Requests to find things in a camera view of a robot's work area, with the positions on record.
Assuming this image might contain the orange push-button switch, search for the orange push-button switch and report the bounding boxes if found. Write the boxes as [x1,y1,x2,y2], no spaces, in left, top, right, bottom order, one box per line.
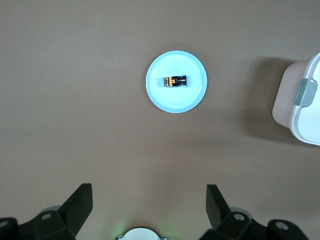
[162,74,189,89]

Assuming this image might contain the light blue round plate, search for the light blue round plate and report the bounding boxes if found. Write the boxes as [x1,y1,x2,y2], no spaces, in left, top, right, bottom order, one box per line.
[145,50,208,114]

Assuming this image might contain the white lidded storage box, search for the white lidded storage box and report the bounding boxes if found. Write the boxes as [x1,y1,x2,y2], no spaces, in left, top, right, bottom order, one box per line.
[271,51,320,147]

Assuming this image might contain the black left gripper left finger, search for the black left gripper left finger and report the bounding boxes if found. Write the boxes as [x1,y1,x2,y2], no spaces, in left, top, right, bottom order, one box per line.
[0,183,94,240]

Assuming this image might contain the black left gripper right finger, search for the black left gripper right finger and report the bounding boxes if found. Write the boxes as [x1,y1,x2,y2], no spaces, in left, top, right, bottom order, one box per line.
[199,184,310,240]

